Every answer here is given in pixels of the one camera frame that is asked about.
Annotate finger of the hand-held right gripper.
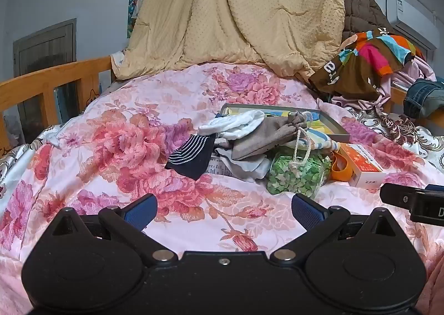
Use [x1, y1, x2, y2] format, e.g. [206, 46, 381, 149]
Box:
[380, 184, 417, 206]

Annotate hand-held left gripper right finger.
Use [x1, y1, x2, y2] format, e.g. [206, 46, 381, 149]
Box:
[271, 193, 403, 266]

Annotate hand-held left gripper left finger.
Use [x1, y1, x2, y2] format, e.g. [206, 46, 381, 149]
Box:
[44, 193, 177, 267]

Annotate navy striped sock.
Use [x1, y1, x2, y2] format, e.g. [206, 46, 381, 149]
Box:
[165, 134, 217, 180]

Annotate grey beige sock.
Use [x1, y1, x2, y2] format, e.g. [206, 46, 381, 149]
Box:
[231, 111, 314, 178]

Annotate grey cardboard box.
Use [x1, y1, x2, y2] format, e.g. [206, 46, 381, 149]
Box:
[220, 103, 351, 144]

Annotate white sock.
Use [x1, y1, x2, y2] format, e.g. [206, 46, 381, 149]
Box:
[198, 110, 266, 138]

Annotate jar of green paper stars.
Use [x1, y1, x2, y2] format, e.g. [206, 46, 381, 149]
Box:
[266, 146, 332, 196]

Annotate orange and white carton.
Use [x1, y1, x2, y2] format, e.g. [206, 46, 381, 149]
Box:
[338, 143, 387, 188]

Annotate pink floral bedspread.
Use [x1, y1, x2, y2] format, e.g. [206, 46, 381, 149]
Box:
[0, 61, 444, 315]

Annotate pastel striped towel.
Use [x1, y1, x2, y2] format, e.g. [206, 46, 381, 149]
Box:
[307, 128, 341, 153]

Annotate blue jeans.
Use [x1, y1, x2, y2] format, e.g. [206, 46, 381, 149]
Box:
[403, 79, 444, 120]

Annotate pale pink cloth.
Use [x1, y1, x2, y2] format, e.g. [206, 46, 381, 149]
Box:
[329, 56, 438, 112]

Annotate brown multicolour striped garment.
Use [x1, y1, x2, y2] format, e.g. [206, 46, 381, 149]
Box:
[309, 28, 428, 101]

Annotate white printed cloth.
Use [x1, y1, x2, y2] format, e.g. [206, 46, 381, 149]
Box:
[110, 50, 126, 71]

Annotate white air conditioner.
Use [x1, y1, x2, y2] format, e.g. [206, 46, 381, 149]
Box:
[385, 0, 438, 50]

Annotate grey-brown door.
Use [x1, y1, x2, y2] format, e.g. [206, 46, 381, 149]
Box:
[13, 18, 77, 144]

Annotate brown quilted blanket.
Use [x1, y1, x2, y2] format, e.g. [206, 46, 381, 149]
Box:
[343, 0, 394, 39]

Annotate yellow dotted quilt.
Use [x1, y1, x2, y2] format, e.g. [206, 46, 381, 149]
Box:
[113, 0, 347, 81]

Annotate wooden side rail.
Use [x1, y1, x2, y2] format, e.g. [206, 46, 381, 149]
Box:
[391, 87, 417, 115]

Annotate teal wall poster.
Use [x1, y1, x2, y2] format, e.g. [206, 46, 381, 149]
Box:
[128, 0, 143, 38]

